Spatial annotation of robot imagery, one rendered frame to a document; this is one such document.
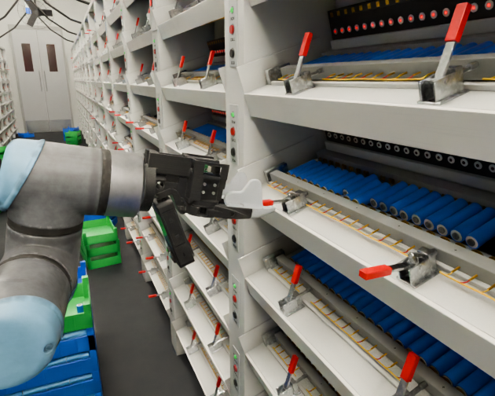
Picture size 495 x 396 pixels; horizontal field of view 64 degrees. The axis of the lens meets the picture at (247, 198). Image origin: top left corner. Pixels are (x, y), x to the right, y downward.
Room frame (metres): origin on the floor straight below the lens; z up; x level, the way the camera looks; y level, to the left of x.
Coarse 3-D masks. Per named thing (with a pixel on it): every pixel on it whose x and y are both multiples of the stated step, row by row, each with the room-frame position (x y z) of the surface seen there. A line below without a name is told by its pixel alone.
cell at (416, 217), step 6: (444, 198) 0.52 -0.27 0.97; (450, 198) 0.52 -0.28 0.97; (432, 204) 0.51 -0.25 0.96; (438, 204) 0.51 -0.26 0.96; (444, 204) 0.51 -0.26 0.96; (420, 210) 0.50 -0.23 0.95; (426, 210) 0.50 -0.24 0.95; (432, 210) 0.50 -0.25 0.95; (414, 216) 0.50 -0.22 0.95; (420, 216) 0.49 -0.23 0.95; (426, 216) 0.49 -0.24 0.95; (414, 222) 0.50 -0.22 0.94; (420, 222) 0.49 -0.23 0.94
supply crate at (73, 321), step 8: (88, 280) 1.21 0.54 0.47; (80, 288) 1.21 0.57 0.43; (88, 288) 1.18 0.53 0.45; (80, 296) 1.21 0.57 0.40; (88, 296) 1.21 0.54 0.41; (72, 304) 1.16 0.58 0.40; (88, 304) 1.04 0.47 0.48; (72, 312) 1.12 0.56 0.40; (88, 312) 1.04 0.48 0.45; (64, 320) 1.01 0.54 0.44; (72, 320) 1.02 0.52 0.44; (80, 320) 1.03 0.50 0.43; (88, 320) 1.04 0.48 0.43; (64, 328) 1.01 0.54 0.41; (72, 328) 1.02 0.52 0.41; (80, 328) 1.03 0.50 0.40
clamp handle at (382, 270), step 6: (414, 258) 0.40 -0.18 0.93; (384, 264) 0.39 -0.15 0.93; (396, 264) 0.40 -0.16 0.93; (402, 264) 0.40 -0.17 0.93; (408, 264) 0.40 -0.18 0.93; (414, 264) 0.40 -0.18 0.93; (360, 270) 0.38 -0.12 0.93; (366, 270) 0.37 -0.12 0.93; (372, 270) 0.37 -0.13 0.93; (378, 270) 0.37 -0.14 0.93; (384, 270) 0.38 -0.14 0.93; (390, 270) 0.38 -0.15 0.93; (396, 270) 0.38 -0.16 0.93; (360, 276) 0.37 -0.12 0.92; (366, 276) 0.37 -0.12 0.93; (372, 276) 0.37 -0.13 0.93; (378, 276) 0.37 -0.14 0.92; (384, 276) 0.38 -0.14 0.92
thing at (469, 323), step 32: (288, 160) 0.82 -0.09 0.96; (384, 160) 0.67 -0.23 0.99; (288, 224) 0.62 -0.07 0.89; (320, 224) 0.57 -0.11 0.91; (320, 256) 0.55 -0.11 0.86; (352, 256) 0.47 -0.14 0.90; (384, 256) 0.45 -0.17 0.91; (384, 288) 0.42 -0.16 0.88; (416, 288) 0.39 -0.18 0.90; (448, 288) 0.37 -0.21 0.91; (416, 320) 0.38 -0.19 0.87; (448, 320) 0.34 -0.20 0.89; (480, 320) 0.32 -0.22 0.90; (480, 352) 0.31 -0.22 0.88
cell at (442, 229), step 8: (464, 208) 0.48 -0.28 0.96; (472, 208) 0.48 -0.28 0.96; (480, 208) 0.48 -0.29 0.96; (456, 216) 0.47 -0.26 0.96; (464, 216) 0.47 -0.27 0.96; (440, 224) 0.46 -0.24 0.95; (448, 224) 0.46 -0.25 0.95; (456, 224) 0.46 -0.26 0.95; (440, 232) 0.46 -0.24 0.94; (448, 232) 0.45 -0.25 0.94
